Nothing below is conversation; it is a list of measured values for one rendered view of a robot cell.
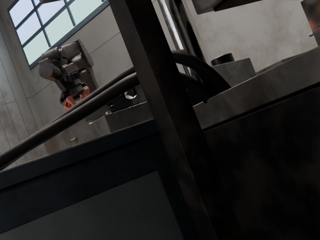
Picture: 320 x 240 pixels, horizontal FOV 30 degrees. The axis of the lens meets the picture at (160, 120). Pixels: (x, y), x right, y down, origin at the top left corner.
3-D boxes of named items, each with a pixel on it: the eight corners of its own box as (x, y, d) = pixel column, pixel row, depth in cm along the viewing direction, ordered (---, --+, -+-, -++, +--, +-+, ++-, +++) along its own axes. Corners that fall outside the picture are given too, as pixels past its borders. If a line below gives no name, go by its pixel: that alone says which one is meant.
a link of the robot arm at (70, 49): (57, 45, 213) (83, 37, 242) (35, 55, 215) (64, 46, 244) (71, 76, 214) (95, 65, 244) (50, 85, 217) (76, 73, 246)
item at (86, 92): (100, 101, 210) (85, 82, 213) (84, 110, 206) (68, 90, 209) (96, 112, 216) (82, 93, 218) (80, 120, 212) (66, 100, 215)
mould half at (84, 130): (52, 166, 202) (38, 129, 202) (116, 143, 215) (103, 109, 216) (112, 135, 159) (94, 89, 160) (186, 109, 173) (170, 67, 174)
